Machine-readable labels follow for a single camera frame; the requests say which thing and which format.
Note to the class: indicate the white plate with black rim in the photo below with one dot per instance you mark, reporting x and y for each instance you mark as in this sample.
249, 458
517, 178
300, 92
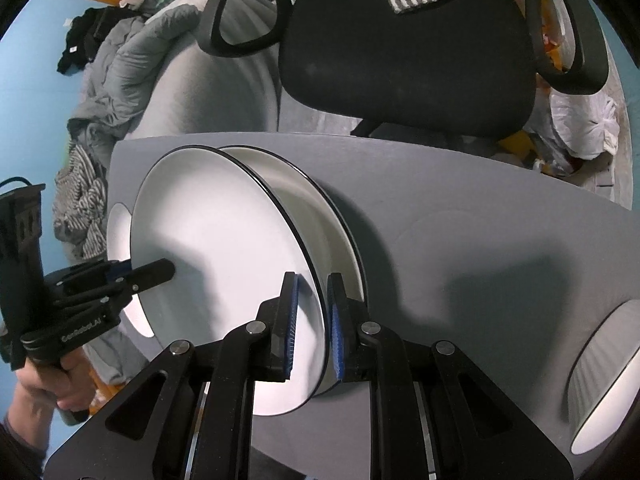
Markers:
117, 240
220, 240

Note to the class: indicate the grey striped cloth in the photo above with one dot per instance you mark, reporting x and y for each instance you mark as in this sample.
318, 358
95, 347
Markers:
82, 195

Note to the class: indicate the person's left hand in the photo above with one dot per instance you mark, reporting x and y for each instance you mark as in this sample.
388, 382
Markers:
75, 385

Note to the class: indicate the white ribbed bowl black rim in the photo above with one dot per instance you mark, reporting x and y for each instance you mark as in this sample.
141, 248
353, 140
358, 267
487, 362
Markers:
607, 375

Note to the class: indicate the orange plastic toy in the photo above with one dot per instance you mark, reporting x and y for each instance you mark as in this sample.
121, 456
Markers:
554, 47

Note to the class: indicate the grey quilted comforter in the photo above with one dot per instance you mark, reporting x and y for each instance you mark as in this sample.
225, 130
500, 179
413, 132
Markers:
130, 60

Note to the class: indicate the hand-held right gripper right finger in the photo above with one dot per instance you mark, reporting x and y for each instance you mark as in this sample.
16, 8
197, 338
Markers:
337, 332

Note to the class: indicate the bed with grey sheet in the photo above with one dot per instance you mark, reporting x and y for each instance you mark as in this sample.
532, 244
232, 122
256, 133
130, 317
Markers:
200, 95

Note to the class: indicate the black office chair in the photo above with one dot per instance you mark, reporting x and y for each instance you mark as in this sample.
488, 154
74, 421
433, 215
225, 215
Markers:
400, 55

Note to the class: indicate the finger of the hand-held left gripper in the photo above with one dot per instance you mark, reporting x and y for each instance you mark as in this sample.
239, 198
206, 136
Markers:
150, 272

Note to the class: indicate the black clothing pile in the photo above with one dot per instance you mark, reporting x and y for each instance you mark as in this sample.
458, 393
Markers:
82, 40

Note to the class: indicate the person's left forearm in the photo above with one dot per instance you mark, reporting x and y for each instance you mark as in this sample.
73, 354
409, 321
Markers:
22, 425

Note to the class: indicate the stack of white plates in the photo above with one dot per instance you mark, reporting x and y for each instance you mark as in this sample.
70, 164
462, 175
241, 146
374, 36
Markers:
305, 210

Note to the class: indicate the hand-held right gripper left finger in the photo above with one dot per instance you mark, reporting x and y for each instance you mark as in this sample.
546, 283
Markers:
292, 327

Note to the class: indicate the white plastic bag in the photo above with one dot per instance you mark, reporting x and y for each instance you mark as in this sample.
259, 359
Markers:
585, 125

